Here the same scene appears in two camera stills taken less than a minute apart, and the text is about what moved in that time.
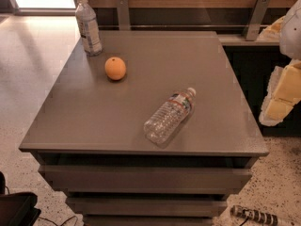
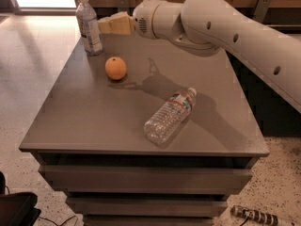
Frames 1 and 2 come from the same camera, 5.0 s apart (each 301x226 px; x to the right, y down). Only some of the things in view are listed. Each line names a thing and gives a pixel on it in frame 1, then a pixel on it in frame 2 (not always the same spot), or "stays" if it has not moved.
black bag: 18,208 stays
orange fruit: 115,68 stays
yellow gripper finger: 278,108 → 105,25
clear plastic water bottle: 164,123 stays
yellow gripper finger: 289,86 → 121,24
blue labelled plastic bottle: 88,25 stays
